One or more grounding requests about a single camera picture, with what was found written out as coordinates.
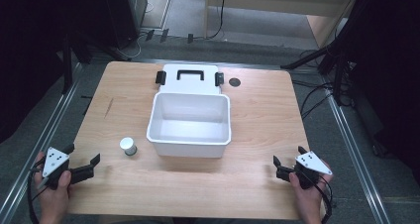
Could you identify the metal floor rail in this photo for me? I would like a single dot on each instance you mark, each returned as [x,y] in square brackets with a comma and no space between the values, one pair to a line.
[353,151]
[36,144]

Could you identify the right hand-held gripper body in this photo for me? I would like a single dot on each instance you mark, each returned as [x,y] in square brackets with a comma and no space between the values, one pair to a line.
[308,166]

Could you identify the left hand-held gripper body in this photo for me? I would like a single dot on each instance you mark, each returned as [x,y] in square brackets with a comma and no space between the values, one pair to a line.
[54,161]

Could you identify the small white-capped bottle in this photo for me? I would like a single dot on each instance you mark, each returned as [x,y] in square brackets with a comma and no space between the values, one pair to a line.
[128,145]

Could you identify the black round table grommet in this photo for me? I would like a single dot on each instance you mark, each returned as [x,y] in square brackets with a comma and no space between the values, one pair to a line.
[234,82]

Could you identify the person's left hand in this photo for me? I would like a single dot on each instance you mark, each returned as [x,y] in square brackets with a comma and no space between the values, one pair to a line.
[52,197]

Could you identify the white plastic storage box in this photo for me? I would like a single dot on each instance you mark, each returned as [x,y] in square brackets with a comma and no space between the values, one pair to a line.
[189,115]

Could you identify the person's right hand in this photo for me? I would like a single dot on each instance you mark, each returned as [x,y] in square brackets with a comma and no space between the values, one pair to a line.
[307,197]

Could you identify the black metal stand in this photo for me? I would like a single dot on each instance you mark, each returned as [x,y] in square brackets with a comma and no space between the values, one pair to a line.
[330,55]

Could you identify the dark cabinet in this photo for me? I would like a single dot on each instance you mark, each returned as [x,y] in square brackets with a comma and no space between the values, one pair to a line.
[127,12]

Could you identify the light wooden furniture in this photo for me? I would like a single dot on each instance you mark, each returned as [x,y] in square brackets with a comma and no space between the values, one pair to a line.
[264,2]

